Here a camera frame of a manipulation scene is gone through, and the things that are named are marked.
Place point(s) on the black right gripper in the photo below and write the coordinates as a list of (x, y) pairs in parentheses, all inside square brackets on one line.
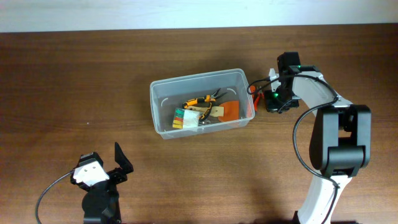
[(270, 106)]

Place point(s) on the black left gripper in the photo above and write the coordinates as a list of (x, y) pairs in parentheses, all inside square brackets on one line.
[(117, 173)]

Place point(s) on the red handled cutting pliers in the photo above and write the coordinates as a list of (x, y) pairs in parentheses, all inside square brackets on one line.
[(257, 99)]

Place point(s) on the orange perforated plastic strip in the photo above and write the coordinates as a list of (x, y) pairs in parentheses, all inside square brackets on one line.
[(253, 89)]

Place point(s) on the orange scraper with wooden handle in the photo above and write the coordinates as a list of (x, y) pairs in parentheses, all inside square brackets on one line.
[(228, 111)]

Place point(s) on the clear pack of coloured clips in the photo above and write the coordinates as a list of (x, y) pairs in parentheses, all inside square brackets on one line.
[(184, 119)]

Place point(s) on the orange black needle nose pliers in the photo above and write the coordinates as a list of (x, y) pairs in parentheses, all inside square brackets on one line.
[(210, 99)]

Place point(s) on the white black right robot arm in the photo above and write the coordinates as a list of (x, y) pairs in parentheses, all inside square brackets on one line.
[(340, 143)]

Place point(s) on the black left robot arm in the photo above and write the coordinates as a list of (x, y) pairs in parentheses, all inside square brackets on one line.
[(101, 201)]

